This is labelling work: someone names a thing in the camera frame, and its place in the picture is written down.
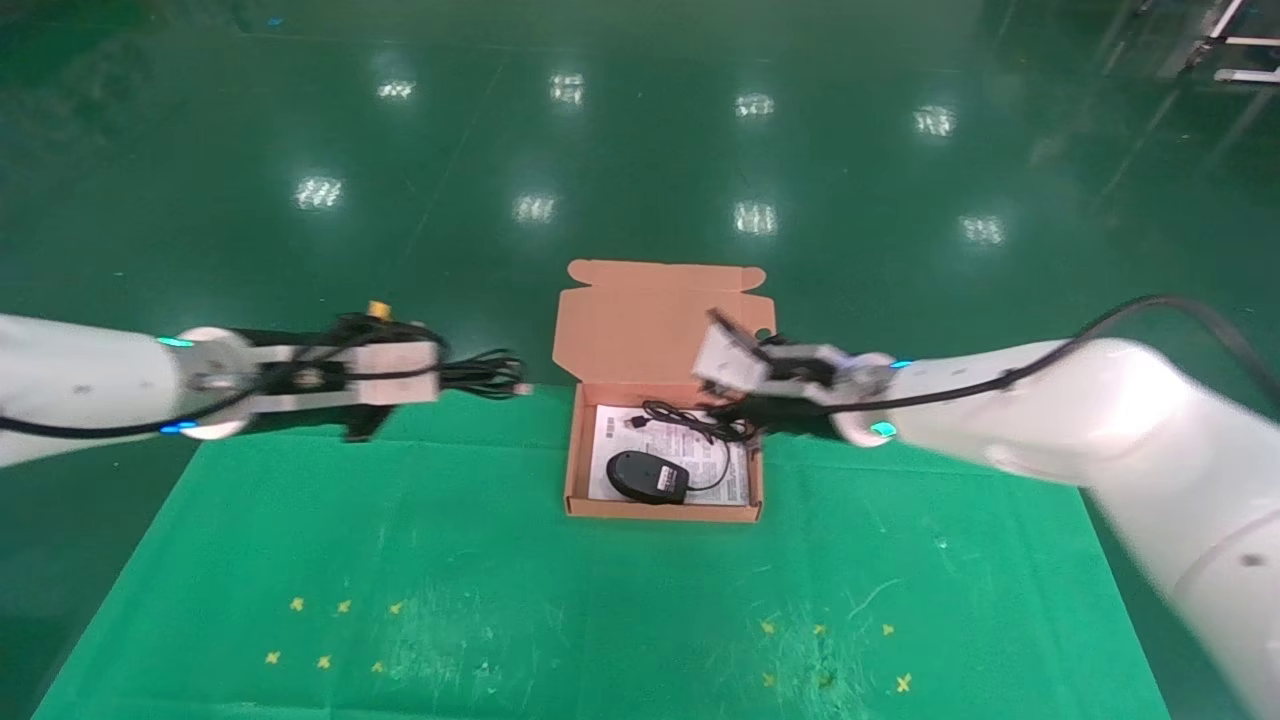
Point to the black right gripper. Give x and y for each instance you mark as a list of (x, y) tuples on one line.
[(800, 385)]

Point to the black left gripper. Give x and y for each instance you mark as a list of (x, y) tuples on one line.
[(368, 422)]

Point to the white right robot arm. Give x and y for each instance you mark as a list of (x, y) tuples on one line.
[(1130, 430)]

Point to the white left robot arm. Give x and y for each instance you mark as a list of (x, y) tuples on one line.
[(90, 385)]

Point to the orange cardboard box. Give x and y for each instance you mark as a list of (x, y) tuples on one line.
[(640, 330)]

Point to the white printed leaflet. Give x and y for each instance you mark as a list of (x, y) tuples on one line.
[(700, 462)]

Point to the green table mat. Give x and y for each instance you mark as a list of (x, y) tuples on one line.
[(600, 600)]

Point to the left wrist camera housing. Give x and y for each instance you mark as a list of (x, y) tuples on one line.
[(395, 370)]

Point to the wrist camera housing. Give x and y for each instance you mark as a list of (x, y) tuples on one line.
[(395, 370), (730, 358)]

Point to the right wrist camera housing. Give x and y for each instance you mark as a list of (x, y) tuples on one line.
[(730, 358)]

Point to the white metal frame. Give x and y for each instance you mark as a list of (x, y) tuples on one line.
[(1240, 42)]

